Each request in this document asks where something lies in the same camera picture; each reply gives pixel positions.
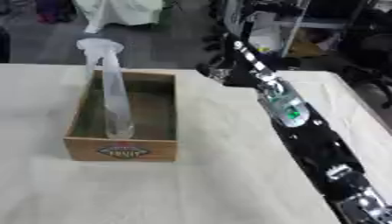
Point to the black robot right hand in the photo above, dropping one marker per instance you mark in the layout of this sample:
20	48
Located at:
236	70

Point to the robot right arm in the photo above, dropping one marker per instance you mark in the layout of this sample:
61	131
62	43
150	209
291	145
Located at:
314	145

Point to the tan cardboard box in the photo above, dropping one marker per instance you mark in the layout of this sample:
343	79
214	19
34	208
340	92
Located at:
153	110

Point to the white bag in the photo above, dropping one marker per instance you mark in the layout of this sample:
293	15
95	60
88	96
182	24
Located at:
265	32

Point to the metal shelf rack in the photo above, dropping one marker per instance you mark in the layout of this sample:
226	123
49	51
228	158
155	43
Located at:
316	23

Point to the white garment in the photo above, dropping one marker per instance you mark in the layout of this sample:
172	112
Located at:
122	11

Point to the black office chair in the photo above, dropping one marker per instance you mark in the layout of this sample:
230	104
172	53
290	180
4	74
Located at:
370	55

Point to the red and purple bag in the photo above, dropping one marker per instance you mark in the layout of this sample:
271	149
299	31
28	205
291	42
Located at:
53	11

